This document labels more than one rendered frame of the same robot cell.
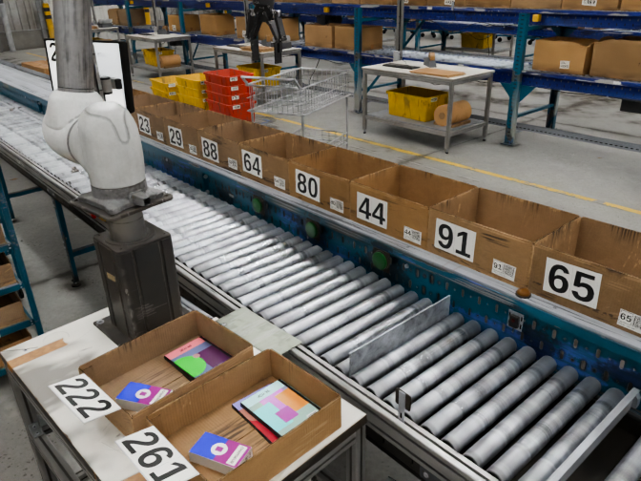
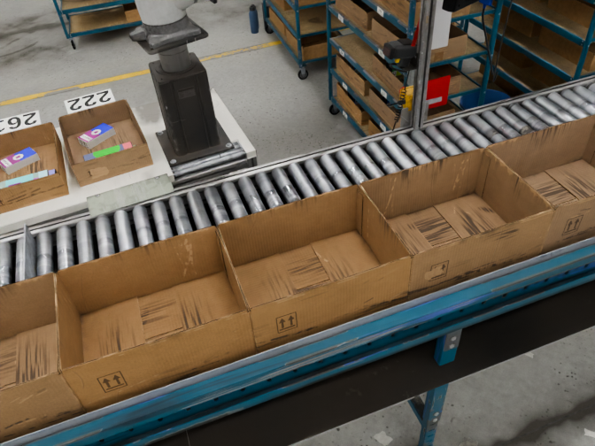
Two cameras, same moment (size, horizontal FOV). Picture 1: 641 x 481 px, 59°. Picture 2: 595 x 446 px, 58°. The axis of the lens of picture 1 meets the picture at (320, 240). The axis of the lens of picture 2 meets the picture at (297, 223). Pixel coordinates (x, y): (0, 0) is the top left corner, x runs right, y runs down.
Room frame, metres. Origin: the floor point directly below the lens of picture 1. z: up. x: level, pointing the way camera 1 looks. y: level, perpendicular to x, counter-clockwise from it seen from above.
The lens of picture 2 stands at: (2.67, -0.95, 1.95)
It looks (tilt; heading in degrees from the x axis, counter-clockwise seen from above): 43 degrees down; 114
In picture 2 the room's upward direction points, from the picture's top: 5 degrees counter-clockwise
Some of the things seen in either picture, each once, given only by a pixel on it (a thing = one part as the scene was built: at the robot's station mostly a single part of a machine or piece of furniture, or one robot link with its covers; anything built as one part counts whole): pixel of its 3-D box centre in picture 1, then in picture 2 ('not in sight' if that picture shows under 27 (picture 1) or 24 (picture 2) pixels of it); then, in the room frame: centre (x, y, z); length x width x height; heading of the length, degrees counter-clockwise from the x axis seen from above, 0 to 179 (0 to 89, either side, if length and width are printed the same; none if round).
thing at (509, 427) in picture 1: (525, 413); not in sight; (1.13, -0.52, 0.72); 0.52 x 0.05 x 0.05; 131
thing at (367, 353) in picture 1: (403, 333); (29, 280); (1.45, -0.25, 0.76); 0.46 x 0.01 x 0.09; 131
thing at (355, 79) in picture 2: not in sight; (372, 68); (1.94, 2.03, 0.39); 0.40 x 0.30 x 0.10; 131
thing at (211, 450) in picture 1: (220, 454); (19, 160); (0.98, 0.25, 0.77); 0.13 x 0.07 x 0.04; 65
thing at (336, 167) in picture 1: (342, 180); (311, 263); (2.32, -0.10, 0.96); 0.39 x 0.29 x 0.17; 41
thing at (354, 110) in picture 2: not in sight; (370, 98); (1.94, 2.02, 0.19); 0.40 x 0.30 x 0.10; 129
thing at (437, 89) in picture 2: not in sight; (430, 94); (2.44, 0.99, 0.85); 0.16 x 0.01 x 0.13; 41
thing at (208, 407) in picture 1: (246, 421); (22, 166); (1.05, 0.19, 0.80); 0.38 x 0.28 x 0.10; 133
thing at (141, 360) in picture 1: (170, 370); (104, 140); (1.26, 0.43, 0.80); 0.38 x 0.28 x 0.10; 136
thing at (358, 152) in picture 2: (204, 231); (384, 186); (2.37, 0.53, 0.72); 0.52 x 0.05 x 0.05; 131
